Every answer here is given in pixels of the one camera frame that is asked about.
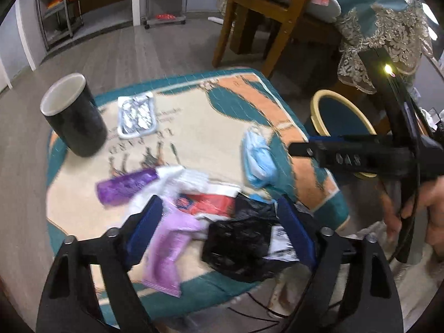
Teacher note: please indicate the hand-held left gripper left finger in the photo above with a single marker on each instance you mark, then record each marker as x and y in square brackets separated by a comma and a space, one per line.
[145, 229]

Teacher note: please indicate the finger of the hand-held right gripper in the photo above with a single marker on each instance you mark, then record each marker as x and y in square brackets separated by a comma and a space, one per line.
[307, 151]
[326, 139]

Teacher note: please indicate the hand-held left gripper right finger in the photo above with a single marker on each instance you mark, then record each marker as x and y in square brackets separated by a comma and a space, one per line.
[295, 229]

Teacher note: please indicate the round bin with yellow rim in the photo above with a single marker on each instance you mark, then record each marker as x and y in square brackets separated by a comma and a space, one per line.
[336, 118]

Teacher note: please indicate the blue face mask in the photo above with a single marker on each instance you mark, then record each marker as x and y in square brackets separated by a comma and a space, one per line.
[258, 159]

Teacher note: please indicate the black plastic bag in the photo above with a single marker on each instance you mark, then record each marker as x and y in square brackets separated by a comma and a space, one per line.
[239, 242]

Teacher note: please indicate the person's right hand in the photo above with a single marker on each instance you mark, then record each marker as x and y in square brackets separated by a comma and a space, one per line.
[433, 208]

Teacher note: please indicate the white printed packet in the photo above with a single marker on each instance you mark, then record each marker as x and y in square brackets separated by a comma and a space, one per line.
[281, 246]

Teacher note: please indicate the purple wrapper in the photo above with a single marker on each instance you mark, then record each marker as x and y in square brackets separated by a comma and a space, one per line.
[166, 249]

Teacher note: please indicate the purple bottle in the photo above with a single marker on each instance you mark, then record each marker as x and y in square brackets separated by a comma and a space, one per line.
[121, 187]

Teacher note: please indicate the crumpled white tissue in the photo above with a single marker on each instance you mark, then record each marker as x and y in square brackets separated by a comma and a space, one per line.
[173, 177]

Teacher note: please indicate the red and white packet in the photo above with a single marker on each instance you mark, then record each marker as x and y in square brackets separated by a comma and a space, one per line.
[211, 204]

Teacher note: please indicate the printed teal cushion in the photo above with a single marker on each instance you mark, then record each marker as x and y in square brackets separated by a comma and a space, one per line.
[215, 128]

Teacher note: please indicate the silver blister pack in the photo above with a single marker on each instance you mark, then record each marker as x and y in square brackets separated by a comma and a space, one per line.
[137, 116]

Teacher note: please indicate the black mug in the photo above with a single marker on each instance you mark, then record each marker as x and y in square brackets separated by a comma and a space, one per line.
[79, 125]

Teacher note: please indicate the light grey cushion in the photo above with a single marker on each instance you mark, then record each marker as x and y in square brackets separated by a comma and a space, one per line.
[324, 7]

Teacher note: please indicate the wooden chair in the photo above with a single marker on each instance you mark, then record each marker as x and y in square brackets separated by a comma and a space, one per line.
[277, 10]

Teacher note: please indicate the teal lace tablecloth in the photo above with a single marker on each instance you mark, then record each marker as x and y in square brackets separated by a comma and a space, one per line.
[374, 7]

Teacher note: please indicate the white power strip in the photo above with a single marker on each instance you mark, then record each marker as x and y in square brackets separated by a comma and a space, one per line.
[215, 18]

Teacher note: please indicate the metal shelf rack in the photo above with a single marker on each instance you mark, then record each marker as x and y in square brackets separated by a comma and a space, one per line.
[59, 7]

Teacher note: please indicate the orange item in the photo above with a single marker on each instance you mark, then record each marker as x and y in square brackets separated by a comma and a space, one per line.
[60, 1]

